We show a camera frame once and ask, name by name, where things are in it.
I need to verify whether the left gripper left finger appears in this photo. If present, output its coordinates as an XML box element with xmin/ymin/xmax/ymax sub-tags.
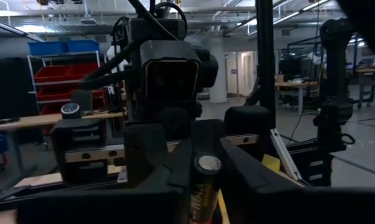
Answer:
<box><xmin>17</xmin><ymin>141</ymin><xmax>194</xmax><ymax>224</ymax></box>

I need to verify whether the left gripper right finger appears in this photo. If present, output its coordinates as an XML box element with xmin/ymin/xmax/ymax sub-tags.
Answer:
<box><xmin>221</xmin><ymin>138</ymin><xmax>375</xmax><ymax>224</ymax></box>

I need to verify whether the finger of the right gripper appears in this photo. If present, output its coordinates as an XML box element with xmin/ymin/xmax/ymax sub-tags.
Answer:
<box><xmin>52</xmin><ymin>119</ymin><xmax>168</xmax><ymax>187</ymax></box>
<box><xmin>192</xmin><ymin>105</ymin><xmax>272</xmax><ymax>156</ymax></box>

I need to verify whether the red black AA battery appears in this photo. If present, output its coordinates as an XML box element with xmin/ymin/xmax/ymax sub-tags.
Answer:
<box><xmin>189</xmin><ymin>154</ymin><xmax>223</xmax><ymax>224</ymax></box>

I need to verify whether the yellow plastic bin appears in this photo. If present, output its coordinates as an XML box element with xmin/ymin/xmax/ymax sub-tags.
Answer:
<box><xmin>261</xmin><ymin>153</ymin><xmax>282</xmax><ymax>174</ymax></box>

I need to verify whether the white metal bar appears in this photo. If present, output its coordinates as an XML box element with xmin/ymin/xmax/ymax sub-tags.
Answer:
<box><xmin>270</xmin><ymin>128</ymin><xmax>302</xmax><ymax>182</ymax></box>

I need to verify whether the round black dial device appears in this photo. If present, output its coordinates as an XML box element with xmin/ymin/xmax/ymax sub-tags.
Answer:
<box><xmin>60</xmin><ymin>102</ymin><xmax>82</xmax><ymax>119</ymax></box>

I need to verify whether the black upright jointed column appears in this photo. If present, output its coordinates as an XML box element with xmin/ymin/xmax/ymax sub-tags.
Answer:
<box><xmin>299</xmin><ymin>17</ymin><xmax>356</xmax><ymax>187</ymax></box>

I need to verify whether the red shelf bin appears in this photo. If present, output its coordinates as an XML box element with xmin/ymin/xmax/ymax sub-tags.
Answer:
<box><xmin>65</xmin><ymin>63</ymin><xmax>98</xmax><ymax>80</ymax></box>
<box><xmin>34</xmin><ymin>64</ymin><xmax>70</xmax><ymax>83</ymax></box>
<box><xmin>37</xmin><ymin>86</ymin><xmax>73</xmax><ymax>102</ymax></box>

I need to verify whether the wooden desk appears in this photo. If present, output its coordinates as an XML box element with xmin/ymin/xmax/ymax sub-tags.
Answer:
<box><xmin>0</xmin><ymin>111</ymin><xmax>125</xmax><ymax>131</ymax></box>

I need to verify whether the blue shelf bin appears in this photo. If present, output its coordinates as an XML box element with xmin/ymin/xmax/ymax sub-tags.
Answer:
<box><xmin>66</xmin><ymin>39</ymin><xmax>100</xmax><ymax>54</ymax></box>
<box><xmin>27</xmin><ymin>40</ymin><xmax>69</xmax><ymax>57</ymax></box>

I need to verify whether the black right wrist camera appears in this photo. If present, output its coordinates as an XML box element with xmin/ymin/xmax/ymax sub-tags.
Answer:
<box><xmin>140</xmin><ymin>40</ymin><xmax>202</xmax><ymax>103</ymax></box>

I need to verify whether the black overhead gantry frame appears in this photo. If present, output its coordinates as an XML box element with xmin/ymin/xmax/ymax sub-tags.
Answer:
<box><xmin>255</xmin><ymin>0</ymin><xmax>277</xmax><ymax>121</ymax></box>

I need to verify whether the white wire shelf rack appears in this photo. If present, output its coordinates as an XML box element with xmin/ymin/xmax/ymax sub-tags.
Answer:
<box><xmin>27</xmin><ymin>51</ymin><xmax>103</xmax><ymax>125</ymax></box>

